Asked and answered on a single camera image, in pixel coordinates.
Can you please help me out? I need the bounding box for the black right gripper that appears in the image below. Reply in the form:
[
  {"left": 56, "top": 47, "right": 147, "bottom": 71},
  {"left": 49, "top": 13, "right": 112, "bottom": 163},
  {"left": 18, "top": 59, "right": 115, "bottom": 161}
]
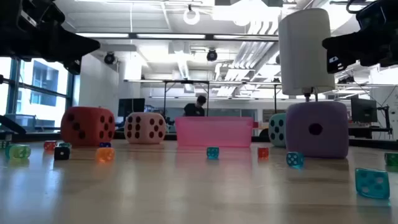
[{"left": 322, "top": 0, "right": 398, "bottom": 75}]

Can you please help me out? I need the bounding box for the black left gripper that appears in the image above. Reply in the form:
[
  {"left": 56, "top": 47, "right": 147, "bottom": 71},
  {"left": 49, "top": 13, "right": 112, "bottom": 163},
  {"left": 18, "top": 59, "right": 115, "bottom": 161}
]
[{"left": 21, "top": 0, "right": 101, "bottom": 75}]

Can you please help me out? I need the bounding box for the large red foam die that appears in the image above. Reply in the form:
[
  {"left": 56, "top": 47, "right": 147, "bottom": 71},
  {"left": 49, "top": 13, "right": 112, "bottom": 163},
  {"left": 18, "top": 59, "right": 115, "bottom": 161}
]
[{"left": 60, "top": 106, "right": 116, "bottom": 147}]

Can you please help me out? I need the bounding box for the large purple foam die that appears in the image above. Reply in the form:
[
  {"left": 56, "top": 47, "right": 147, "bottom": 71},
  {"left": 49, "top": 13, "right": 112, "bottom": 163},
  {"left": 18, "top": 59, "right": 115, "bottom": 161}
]
[{"left": 285, "top": 101, "right": 349, "bottom": 159}]

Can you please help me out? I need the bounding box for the small red translucent die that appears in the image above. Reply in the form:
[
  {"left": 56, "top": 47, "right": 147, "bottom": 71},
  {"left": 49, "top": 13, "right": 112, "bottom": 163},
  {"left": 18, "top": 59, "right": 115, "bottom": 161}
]
[{"left": 43, "top": 140, "right": 58, "bottom": 152}]

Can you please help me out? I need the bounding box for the small black die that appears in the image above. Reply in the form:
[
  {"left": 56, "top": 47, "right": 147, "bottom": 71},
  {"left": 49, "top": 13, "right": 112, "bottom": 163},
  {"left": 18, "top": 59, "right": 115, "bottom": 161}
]
[{"left": 53, "top": 146, "right": 71, "bottom": 161}]

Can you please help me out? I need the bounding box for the large teal foam die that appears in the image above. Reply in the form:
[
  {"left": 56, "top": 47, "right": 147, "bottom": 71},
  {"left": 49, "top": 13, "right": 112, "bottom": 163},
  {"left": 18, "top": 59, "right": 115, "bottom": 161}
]
[{"left": 268, "top": 113, "right": 287, "bottom": 147}]

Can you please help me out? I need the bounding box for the large pink foam die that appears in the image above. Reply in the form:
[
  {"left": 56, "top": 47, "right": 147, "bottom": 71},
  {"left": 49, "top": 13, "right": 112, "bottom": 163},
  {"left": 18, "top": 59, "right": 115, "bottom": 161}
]
[{"left": 124, "top": 112, "right": 167, "bottom": 144}]

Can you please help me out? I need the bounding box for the small yellow-green translucent die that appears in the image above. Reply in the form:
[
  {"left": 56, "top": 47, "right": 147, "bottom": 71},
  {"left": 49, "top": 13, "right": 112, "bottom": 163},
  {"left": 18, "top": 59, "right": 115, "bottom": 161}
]
[{"left": 8, "top": 144, "right": 32, "bottom": 160}]

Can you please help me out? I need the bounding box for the small cyan translucent die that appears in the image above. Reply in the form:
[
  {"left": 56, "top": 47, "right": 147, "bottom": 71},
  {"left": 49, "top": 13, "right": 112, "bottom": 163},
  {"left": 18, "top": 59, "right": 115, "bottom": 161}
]
[
  {"left": 286, "top": 151, "right": 305, "bottom": 169},
  {"left": 354, "top": 167, "right": 391, "bottom": 200},
  {"left": 206, "top": 146, "right": 220, "bottom": 160}
]

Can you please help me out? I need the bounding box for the white shade table lamp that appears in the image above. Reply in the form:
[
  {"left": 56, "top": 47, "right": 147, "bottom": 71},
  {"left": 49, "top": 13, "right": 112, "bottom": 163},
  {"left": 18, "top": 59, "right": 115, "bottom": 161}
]
[{"left": 278, "top": 8, "right": 336, "bottom": 103}]

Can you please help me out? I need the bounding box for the black computer monitor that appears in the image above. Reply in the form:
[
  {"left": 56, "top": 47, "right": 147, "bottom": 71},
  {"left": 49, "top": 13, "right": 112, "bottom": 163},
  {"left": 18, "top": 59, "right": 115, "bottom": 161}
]
[
  {"left": 117, "top": 98, "right": 146, "bottom": 118},
  {"left": 350, "top": 98, "right": 379, "bottom": 124}
]

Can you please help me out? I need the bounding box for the background office desk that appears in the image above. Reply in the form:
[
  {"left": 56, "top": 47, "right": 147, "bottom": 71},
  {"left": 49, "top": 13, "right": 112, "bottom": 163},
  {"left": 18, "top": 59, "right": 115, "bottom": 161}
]
[{"left": 348, "top": 126, "right": 393, "bottom": 139}]

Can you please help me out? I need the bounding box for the small orange translucent die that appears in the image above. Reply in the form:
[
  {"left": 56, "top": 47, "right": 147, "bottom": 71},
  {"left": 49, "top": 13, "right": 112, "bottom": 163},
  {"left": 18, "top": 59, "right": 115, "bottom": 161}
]
[{"left": 95, "top": 147, "right": 116, "bottom": 163}]

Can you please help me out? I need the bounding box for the person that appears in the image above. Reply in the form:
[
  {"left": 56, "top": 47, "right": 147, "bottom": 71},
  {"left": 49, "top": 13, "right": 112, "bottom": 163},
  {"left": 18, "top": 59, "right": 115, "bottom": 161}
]
[{"left": 183, "top": 95, "right": 208, "bottom": 118}]

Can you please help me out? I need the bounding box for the pink translucent plastic bin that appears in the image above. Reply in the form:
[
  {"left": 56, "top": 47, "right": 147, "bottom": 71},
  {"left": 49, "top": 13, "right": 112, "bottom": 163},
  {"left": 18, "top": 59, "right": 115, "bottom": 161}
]
[{"left": 175, "top": 116, "right": 259, "bottom": 148}]

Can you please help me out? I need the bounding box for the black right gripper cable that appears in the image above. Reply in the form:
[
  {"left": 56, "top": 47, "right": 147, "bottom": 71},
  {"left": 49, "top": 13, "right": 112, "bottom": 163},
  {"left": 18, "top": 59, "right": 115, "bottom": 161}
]
[{"left": 346, "top": 0, "right": 379, "bottom": 15}]

